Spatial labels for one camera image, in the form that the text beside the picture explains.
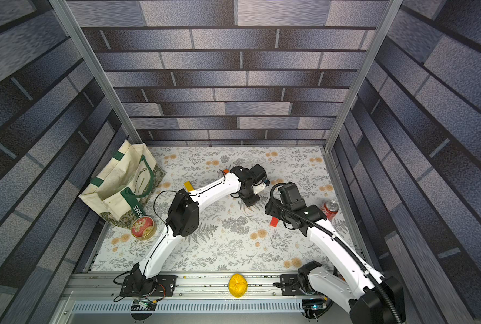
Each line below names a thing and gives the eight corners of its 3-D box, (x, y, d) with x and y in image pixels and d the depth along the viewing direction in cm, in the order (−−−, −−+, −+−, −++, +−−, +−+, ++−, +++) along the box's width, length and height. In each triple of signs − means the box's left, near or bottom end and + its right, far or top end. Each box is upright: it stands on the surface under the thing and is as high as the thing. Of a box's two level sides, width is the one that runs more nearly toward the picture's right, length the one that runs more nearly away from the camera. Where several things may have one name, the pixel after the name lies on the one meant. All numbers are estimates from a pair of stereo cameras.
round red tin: (131, 239, 87) (127, 236, 84) (138, 220, 93) (135, 216, 89) (154, 239, 87) (150, 236, 84) (159, 220, 93) (156, 216, 89)
